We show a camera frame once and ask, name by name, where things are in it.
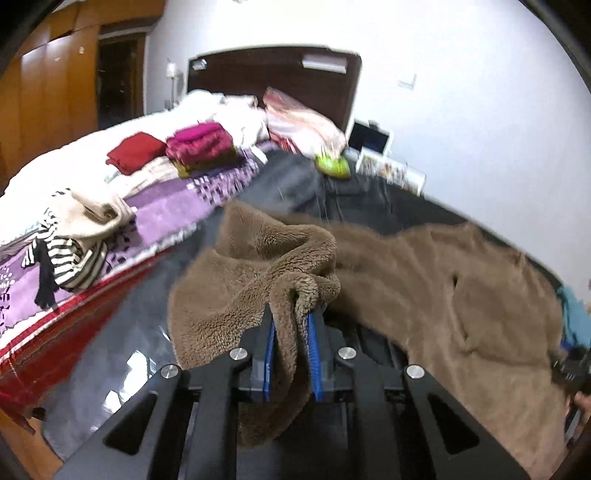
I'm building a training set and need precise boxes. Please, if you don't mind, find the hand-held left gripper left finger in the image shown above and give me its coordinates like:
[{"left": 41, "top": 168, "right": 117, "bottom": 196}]
[{"left": 53, "top": 305, "right": 278, "bottom": 480}]

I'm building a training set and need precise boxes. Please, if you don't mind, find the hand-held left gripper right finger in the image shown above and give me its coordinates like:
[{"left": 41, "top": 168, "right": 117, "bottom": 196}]
[{"left": 306, "top": 311, "right": 532, "bottom": 480}]

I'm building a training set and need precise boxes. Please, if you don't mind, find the brown fleece garment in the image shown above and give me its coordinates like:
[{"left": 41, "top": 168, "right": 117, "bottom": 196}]
[{"left": 167, "top": 200, "right": 575, "bottom": 478}]

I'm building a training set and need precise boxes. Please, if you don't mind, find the teal cloth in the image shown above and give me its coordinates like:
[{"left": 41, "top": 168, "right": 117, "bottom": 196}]
[{"left": 556, "top": 285, "right": 591, "bottom": 348}]

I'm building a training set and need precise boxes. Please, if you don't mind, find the purple patterned bedspread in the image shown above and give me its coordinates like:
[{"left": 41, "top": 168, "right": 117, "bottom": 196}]
[{"left": 0, "top": 138, "right": 280, "bottom": 352}]

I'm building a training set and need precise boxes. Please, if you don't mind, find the green plastic object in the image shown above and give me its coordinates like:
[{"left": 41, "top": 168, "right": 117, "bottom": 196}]
[{"left": 315, "top": 151, "right": 352, "bottom": 179}]

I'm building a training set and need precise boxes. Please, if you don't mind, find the red bed sheet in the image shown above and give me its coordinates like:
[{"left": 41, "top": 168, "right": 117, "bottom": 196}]
[{"left": 0, "top": 262, "right": 160, "bottom": 409}]

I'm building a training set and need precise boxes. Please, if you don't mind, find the black and white striped garment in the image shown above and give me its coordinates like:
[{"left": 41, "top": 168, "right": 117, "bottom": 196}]
[{"left": 21, "top": 188, "right": 110, "bottom": 292}]

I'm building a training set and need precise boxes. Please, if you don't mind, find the cream knitted sweater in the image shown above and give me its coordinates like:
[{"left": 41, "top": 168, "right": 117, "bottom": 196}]
[{"left": 68, "top": 186, "right": 137, "bottom": 241}]

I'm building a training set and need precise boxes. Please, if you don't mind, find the white framed tablet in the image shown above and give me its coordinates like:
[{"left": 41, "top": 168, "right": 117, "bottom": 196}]
[{"left": 346, "top": 119, "right": 393, "bottom": 156}]

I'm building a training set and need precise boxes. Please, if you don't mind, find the magenta folded garment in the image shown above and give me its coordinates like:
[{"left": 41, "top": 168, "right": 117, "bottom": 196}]
[{"left": 165, "top": 121, "right": 245, "bottom": 179}]

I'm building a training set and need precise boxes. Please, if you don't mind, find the black sock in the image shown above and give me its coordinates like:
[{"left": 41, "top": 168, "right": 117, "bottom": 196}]
[{"left": 34, "top": 239, "right": 61, "bottom": 309}]

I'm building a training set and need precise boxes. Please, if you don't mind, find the red folded garment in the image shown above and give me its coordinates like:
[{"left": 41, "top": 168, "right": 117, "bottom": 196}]
[{"left": 105, "top": 132, "right": 168, "bottom": 175}]

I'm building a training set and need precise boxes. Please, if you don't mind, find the white blanket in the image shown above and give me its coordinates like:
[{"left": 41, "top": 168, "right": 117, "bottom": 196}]
[{"left": 0, "top": 89, "right": 269, "bottom": 243}]

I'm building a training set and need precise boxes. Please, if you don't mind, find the dark wooden bed headboard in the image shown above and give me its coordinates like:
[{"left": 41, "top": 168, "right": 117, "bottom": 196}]
[{"left": 187, "top": 45, "right": 363, "bottom": 136}]

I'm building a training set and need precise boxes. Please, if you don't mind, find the white bedside lamp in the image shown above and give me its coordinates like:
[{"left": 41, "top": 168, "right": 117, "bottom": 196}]
[{"left": 165, "top": 59, "right": 182, "bottom": 110}]

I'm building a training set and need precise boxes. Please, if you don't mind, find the dark doorway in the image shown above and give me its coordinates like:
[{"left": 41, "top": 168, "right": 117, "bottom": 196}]
[{"left": 95, "top": 25, "right": 151, "bottom": 130}]

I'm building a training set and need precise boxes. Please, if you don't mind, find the orange wooden wardrobe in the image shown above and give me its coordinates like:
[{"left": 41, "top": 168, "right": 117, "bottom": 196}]
[{"left": 0, "top": 0, "right": 167, "bottom": 188}]

